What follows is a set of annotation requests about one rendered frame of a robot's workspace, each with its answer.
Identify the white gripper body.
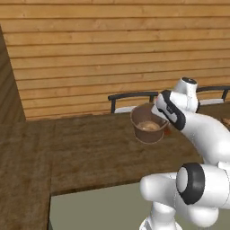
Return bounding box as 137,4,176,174
151,102,169,122

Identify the tan bread loaf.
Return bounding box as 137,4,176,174
137,120,162,132

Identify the brown round basket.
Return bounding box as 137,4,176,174
129,102,170,145

